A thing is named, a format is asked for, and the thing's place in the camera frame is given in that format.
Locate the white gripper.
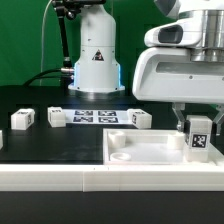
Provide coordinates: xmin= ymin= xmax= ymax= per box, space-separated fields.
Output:
xmin=132 ymin=18 xmax=224 ymax=135

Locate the white square table top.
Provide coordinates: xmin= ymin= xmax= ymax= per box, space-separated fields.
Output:
xmin=103 ymin=129 xmax=224 ymax=166

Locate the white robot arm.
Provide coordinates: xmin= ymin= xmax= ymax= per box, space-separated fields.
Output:
xmin=71 ymin=0 xmax=224 ymax=129

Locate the white obstacle fence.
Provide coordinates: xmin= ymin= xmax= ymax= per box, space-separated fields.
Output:
xmin=0 ymin=162 xmax=224 ymax=192

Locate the AprilTag marker sheet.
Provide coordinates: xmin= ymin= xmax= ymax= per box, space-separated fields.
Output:
xmin=64 ymin=109 xmax=131 ymax=125

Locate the white part at left edge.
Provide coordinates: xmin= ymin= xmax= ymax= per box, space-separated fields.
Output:
xmin=0 ymin=130 xmax=3 ymax=150

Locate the black cable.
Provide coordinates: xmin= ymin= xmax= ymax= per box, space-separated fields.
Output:
xmin=22 ymin=68 xmax=74 ymax=87

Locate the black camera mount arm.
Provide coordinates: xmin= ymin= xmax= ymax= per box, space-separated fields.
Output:
xmin=51 ymin=0 xmax=106 ymax=68

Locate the grey cable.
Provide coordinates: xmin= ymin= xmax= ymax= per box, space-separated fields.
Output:
xmin=39 ymin=0 xmax=54 ymax=87

